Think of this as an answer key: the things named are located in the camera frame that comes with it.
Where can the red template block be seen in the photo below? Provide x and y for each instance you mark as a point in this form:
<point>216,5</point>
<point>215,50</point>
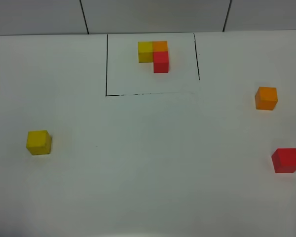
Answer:
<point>161,62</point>

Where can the yellow template block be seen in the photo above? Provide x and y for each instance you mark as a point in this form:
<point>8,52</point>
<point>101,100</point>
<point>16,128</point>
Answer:
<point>145,52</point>

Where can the orange template block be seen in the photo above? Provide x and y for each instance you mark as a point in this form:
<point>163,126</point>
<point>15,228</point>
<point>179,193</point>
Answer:
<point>160,46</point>

